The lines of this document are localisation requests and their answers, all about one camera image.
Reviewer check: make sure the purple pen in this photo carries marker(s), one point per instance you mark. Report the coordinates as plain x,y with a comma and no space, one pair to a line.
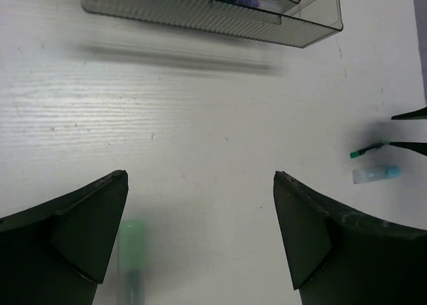
266,5

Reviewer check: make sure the green pen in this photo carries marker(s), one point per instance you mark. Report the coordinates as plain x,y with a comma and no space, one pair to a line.
375,146

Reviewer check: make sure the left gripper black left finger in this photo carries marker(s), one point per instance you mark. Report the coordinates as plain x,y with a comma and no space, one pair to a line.
58,252

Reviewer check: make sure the green capped tube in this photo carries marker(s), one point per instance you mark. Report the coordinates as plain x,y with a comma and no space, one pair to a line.
131,262

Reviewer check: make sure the blue capped tube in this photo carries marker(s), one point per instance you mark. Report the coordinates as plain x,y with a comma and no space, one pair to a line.
374,174

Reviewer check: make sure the clear drawer organizer box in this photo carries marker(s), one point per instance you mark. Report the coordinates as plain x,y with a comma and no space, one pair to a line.
303,22

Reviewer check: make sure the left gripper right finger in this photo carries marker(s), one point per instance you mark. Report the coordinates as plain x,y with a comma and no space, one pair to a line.
339,255

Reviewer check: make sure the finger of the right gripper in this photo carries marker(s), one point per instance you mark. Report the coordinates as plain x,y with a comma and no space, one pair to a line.
420,114
418,147

